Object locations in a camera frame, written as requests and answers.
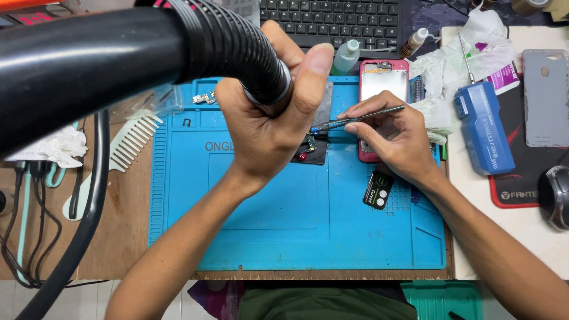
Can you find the small black clip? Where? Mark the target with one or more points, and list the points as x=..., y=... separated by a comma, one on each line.
x=186, y=122

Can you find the ridged metal tool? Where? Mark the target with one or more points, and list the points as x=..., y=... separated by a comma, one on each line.
x=418, y=91

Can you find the white and pink box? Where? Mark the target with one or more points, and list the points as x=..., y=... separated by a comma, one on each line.
x=504, y=79

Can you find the station with red display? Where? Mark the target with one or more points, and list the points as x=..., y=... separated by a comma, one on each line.
x=31, y=17

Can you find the purple cloth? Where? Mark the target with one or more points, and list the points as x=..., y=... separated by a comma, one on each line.
x=218, y=302

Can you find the grey metal stencil plate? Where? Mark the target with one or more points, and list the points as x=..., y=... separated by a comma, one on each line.
x=326, y=102

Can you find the person's left hand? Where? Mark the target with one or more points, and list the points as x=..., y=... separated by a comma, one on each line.
x=262, y=137

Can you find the black keyboard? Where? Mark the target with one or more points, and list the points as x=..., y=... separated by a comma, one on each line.
x=329, y=22

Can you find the black computer mouse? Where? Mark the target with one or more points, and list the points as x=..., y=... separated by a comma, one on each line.
x=555, y=198

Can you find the opened pink phone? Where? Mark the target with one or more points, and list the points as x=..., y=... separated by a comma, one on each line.
x=382, y=82

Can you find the blue silicone repair mat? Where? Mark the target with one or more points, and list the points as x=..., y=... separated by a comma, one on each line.
x=266, y=213

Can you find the clear dropper bottle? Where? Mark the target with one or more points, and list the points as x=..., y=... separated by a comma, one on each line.
x=344, y=60

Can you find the metal tweezers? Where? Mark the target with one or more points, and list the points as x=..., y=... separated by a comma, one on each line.
x=387, y=110

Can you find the large crumpled white tissue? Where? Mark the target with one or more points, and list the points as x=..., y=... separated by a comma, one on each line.
x=444, y=73

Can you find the small brown flux bottle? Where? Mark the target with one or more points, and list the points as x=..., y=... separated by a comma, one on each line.
x=413, y=42

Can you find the green plastic stool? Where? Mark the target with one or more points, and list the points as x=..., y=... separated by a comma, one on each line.
x=440, y=302

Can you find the white plastic comb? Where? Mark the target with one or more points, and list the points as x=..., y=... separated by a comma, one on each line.
x=129, y=142

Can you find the person's right hand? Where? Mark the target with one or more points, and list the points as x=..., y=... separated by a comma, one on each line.
x=400, y=137

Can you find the grey phone back cover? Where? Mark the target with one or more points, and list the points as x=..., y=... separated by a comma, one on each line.
x=546, y=97

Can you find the white power adapter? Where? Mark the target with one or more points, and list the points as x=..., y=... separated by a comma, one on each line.
x=26, y=155

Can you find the blue tool with metal rod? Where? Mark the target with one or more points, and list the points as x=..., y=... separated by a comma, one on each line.
x=484, y=129

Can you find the black and red mouse pad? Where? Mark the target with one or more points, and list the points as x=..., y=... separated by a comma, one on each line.
x=524, y=177

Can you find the black packaging card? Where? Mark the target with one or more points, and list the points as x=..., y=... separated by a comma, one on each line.
x=378, y=190

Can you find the clear plastic bag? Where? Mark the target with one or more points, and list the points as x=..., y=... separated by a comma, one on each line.
x=151, y=103

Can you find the small green circuit board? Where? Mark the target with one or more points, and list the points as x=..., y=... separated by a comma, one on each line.
x=310, y=143

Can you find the dark printed desk mat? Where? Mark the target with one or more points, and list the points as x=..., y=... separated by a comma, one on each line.
x=426, y=13

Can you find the small metal phone parts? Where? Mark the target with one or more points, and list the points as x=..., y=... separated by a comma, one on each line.
x=204, y=98

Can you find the brown tape roll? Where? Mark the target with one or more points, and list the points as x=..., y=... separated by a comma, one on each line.
x=531, y=5

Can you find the person's dark green clothing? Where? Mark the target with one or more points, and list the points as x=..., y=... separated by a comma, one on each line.
x=324, y=306

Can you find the small crumpled white tissue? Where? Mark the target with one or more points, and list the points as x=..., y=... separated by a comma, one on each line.
x=66, y=145

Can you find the black board holder plate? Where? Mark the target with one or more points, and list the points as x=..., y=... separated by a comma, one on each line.
x=316, y=156

